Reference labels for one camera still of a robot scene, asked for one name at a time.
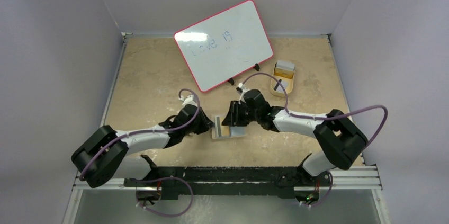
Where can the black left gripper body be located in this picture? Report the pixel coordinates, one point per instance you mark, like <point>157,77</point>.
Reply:
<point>198,127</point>

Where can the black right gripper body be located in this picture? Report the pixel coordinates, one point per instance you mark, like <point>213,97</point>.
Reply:
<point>235,113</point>

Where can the stack of grey cards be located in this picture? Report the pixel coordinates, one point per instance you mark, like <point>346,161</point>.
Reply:
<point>284,69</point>

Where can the gold credit card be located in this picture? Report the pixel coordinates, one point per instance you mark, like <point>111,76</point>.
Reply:
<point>225,131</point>

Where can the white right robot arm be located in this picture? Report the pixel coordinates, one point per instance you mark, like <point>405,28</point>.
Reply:
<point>340,140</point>

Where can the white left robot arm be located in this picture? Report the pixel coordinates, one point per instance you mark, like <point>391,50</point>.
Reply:
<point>101,155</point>

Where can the grey card with stripe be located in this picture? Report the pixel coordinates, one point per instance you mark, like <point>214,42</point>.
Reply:
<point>281,85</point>

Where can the black whiteboard stand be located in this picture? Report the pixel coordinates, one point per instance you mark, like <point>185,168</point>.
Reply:
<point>257,67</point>

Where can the pink framed whiteboard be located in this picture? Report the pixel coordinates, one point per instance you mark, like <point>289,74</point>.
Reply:
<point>225,45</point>

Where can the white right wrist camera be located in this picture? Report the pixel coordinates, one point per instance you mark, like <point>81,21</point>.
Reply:
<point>241,90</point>

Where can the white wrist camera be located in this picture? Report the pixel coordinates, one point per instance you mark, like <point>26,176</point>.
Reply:
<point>241,90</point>
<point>189,100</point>

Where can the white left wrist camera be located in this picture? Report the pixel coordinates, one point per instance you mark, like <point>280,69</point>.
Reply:
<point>189,100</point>

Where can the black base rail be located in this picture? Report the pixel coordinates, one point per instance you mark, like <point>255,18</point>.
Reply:
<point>285,182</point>

